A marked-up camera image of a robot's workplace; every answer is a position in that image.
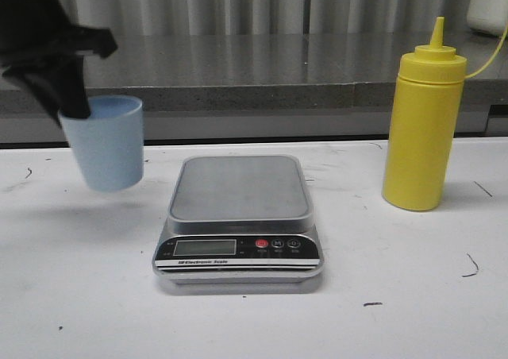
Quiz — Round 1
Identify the yellow squeeze bottle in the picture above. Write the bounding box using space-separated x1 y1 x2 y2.
381 16 508 212

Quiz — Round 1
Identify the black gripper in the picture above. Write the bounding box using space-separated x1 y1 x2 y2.
1 0 117 125

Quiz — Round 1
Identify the silver electronic kitchen scale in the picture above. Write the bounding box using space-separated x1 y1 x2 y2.
152 155 324 295

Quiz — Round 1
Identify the light blue plastic cup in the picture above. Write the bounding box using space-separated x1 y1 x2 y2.
59 95 144 192

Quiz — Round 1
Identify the grey steel counter shelf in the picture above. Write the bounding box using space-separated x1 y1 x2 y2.
0 32 508 145

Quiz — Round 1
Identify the white container on shelf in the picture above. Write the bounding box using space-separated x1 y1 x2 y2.
466 0 507 36

